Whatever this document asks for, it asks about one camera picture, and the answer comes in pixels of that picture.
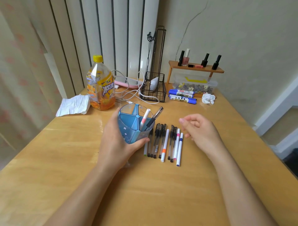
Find person's left hand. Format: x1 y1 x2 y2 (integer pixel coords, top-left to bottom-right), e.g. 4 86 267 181
97 108 150 173

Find person's right hand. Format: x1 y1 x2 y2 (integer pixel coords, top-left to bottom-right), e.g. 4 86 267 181
179 114 225 161

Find white pen with orange band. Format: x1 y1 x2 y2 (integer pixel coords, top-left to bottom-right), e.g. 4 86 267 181
161 129 170 163

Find iced tea bottle yellow cap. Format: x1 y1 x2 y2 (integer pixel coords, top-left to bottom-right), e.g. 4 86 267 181
86 55 116 111

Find blue divided pen holder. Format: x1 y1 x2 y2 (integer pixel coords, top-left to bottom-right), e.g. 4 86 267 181
117 104 155 144

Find white vertical blinds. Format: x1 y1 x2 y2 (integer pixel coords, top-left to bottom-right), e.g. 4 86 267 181
29 0 160 99

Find white cable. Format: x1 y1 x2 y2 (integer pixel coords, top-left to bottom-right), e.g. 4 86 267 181
111 70 160 105

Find blue whiteboard marker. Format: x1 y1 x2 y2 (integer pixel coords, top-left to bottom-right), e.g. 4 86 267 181
169 90 194 98
169 95 197 105
171 88 195 95

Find white pen with red cap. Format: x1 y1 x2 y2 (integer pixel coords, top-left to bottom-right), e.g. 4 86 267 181
139 108 151 131

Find white device in rack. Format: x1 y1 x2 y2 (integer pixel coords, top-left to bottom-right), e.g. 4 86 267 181
150 77 160 91

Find clear-barrel black pen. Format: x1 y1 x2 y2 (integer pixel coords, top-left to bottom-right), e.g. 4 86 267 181
146 106 164 131

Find pink nail polish bottle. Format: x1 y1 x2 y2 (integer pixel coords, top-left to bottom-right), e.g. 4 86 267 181
182 48 191 66

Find clear plastic box of clips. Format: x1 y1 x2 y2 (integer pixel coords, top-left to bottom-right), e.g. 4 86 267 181
172 74 218 95

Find small wooden shelf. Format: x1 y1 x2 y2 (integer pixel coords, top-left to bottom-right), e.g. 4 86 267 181
166 60 225 98

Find white pen with pink band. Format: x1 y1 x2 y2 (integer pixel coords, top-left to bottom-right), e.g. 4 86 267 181
173 128 181 161

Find black wire rack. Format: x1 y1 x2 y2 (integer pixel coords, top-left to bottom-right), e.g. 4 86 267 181
139 26 167 103

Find floral patterned curtain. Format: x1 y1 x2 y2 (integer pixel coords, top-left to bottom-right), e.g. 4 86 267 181
0 0 64 171

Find white pen with blue band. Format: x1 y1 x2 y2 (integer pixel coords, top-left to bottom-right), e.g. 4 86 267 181
176 133 184 167

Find crumpled white paper sheet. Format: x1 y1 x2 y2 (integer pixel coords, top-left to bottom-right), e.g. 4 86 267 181
56 94 91 117

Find row of black gel pens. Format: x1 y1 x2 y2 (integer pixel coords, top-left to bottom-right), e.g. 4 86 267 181
147 123 178 163

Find person's left forearm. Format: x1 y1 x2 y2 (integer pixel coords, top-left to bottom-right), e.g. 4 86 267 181
43 161 128 226

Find pink and white lamp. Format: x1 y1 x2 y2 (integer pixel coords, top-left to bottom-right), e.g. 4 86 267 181
114 77 144 89

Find small crumpled white tissue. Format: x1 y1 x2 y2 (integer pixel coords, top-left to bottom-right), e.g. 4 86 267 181
201 92 216 105

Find person's right forearm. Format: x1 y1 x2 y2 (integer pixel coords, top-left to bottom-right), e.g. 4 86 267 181
210 147 279 226

